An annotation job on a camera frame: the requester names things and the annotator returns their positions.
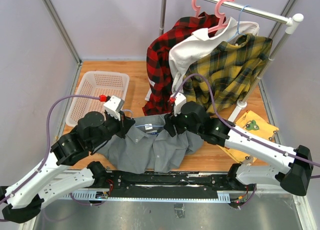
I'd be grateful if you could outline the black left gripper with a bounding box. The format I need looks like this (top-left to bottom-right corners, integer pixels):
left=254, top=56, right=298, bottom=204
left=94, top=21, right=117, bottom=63
left=90, top=110, right=136, bottom=149

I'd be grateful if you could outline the blue wire hanger of grey shirt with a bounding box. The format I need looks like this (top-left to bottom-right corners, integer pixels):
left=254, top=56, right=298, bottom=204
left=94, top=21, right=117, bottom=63
left=123, top=109, right=163, bottom=128

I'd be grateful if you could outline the grey button-up shirt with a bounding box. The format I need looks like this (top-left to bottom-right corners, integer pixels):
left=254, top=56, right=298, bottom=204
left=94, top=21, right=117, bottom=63
left=97, top=115, right=204, bottom=174

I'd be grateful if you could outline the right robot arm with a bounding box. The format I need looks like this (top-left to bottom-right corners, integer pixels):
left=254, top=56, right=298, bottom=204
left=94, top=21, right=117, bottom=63
left=164, top=102, right=314, bottom=196

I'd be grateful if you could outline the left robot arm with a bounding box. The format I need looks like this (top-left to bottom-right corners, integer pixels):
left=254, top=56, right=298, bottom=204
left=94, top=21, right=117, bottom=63
left=0, top=111, right=135, bottom=223

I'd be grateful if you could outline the red black plaid shirt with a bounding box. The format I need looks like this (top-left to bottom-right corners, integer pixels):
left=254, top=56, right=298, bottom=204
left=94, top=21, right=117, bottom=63
left=142, top=12, right=219, bottom=116

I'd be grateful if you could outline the white shirt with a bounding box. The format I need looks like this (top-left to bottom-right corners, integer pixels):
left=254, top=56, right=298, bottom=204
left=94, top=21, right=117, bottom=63
left=168, top=18, right=260, bottom=93

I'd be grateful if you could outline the yellow plaid flannel shirt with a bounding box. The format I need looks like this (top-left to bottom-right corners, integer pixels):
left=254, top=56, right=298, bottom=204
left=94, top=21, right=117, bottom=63
left=183, top=34, right=273, bottom=115

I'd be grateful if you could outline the pink plastic hanger right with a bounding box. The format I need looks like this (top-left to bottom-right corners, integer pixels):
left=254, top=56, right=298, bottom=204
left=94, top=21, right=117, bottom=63
left=208, top=0, right=235, bottom=33

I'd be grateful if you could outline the pink plastic hanger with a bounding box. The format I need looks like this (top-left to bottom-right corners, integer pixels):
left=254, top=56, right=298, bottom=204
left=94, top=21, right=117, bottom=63
left=191, top=0, right=210, bottom=18
left=208, top=0, right=235, bottom=33

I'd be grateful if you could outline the pink plastic hanger left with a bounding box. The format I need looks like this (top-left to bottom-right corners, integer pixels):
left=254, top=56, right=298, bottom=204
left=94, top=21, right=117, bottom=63
left=191, top=0, right=210, bottom=18

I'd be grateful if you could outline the white plastic laundry basket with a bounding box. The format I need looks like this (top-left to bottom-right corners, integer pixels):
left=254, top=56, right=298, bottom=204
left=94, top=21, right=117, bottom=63
left=65, top=71, right=130, bottom=127

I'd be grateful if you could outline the metal clothes rack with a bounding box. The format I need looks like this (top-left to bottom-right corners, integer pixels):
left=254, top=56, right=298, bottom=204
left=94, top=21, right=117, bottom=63
left=159, top=0, right=304, bottom=121

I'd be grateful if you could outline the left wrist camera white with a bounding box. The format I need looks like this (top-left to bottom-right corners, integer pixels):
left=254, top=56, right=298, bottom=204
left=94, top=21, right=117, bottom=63
left=102, top=96, right=125, bottom=121

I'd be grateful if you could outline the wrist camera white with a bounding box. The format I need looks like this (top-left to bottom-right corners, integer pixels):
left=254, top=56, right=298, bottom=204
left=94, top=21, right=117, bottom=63
left=102, top=96, right=125, bottom=121
left=169, top=92, right=187, bottom=116

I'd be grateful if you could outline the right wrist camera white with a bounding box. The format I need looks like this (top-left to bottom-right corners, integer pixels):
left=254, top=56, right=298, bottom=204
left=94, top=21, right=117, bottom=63
left=169, top=92, right=187, bottom=116

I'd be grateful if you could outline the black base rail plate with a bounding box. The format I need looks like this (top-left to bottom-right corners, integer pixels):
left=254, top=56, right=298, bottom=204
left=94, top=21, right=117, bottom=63
left=82, top=169, right=251, bottom=200

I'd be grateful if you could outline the blue wire hanger with plaid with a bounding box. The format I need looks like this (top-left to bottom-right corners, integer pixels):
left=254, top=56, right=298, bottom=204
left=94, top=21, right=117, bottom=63
left=226, top=5, right=251, bottom=43

